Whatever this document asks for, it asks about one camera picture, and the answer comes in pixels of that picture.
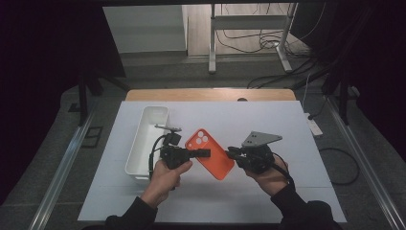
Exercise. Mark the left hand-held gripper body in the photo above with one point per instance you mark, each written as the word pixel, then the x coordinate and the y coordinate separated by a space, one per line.
pixel 172 155

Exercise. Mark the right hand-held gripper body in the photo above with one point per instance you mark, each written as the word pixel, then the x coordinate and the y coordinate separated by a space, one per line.
pixel 257 156

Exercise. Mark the orange phone case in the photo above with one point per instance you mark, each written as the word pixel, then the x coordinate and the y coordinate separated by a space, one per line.
pixel 217 164

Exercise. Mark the person's right hand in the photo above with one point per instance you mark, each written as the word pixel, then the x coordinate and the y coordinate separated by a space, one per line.
pixel 273 180

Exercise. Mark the person's left hand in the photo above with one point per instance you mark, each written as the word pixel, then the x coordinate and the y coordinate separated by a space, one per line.
pixel 164 183

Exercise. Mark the white plastic storage bin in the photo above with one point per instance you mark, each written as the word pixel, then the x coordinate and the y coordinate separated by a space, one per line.
pixel 143 143

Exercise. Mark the white table cover board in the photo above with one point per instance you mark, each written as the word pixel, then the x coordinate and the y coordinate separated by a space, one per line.
pixel 255 115

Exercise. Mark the white power strip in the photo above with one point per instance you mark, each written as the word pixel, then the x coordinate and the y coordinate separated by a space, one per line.
pixel 314 126

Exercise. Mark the black metal stand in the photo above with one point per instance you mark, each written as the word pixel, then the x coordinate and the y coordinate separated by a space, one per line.
pixel 344 102
pixel 83 99

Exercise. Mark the white cabinet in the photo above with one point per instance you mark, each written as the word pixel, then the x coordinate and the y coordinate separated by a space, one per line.
pixel 146 28

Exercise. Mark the black curtain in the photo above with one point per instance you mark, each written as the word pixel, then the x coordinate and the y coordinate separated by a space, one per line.
pixel 41 80
pixel 376 64

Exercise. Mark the aluminium rail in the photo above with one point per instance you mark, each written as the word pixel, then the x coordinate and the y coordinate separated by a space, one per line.
pixel 367 166
pixel 63 172

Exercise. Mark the white metal desk frame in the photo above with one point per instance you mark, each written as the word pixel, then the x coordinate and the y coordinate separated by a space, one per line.
pixel 249 22

